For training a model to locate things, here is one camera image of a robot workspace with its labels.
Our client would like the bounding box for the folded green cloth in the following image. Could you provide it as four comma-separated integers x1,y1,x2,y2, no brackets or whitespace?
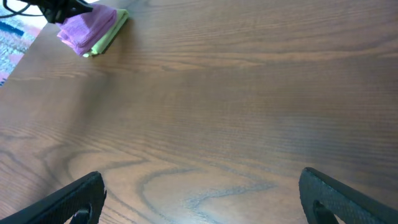
83,9,129,57

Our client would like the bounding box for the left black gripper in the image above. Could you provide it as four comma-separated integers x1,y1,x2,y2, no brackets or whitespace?
21,0,93,24

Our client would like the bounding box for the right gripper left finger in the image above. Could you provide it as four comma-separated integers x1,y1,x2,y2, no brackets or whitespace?
1,171,106,224

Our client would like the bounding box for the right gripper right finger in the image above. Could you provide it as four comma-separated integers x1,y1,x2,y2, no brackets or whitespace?
298,167,397,224

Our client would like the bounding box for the left black cable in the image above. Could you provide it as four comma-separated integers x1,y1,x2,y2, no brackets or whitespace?
0,0,44,19

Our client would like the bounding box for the purple microfiber cloth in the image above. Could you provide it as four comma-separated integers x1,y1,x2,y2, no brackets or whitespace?
57,4,117,56

